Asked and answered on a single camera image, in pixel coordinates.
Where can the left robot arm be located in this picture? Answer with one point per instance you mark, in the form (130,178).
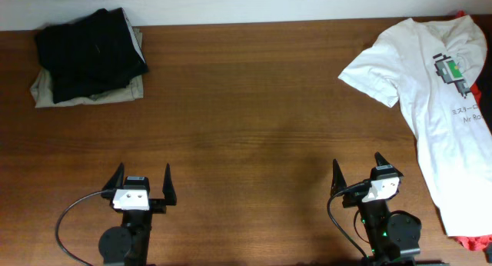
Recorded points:
(127,244)

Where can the white printed t-shirt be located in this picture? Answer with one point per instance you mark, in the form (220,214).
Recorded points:
(427,69)

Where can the black folded garment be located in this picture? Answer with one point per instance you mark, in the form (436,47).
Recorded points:
(88,54)

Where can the red t-shirt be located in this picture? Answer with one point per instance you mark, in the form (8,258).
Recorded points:
(481,242)

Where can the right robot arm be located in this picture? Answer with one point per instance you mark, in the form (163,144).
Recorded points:
(393,235)

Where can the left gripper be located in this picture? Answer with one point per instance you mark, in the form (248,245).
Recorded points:
(158,204)

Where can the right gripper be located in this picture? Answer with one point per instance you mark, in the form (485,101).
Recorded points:
(353,196)

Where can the beige folded garment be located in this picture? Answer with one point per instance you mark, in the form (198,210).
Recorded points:
(115,95)

